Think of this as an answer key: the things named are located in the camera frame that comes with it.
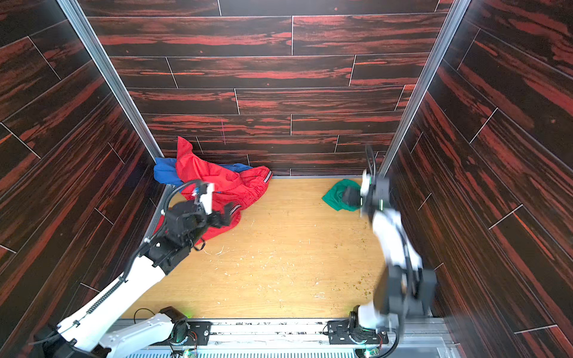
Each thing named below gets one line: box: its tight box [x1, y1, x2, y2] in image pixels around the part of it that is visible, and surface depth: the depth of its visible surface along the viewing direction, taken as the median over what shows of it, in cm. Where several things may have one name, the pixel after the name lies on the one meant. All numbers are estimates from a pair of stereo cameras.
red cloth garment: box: [176, 136, 274, 246], surface depth 106 cm
